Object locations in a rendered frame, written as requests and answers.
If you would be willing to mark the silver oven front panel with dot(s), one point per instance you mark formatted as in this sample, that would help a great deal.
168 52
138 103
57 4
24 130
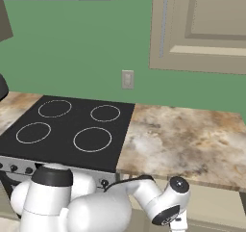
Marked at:
22 163

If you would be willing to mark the black hob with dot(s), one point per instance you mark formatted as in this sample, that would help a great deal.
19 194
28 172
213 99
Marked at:
67 131

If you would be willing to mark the black rounded appliance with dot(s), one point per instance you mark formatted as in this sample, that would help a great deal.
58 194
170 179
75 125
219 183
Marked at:
3 87

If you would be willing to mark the beige wall cupboard door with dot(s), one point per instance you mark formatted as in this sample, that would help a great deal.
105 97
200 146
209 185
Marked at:
205 27

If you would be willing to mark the beige wall cupboard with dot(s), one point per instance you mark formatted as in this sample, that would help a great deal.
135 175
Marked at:
4 20

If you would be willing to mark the beige wall socket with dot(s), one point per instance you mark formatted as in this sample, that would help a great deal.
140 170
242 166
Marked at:
127 79

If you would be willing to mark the black oven knob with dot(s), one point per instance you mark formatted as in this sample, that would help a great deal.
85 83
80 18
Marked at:
104 182
29 170
13 168

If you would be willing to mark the beige drawer front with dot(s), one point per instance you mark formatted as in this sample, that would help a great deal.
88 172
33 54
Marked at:
214 203

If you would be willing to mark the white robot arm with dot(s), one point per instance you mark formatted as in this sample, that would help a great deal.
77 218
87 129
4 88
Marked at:
48 207

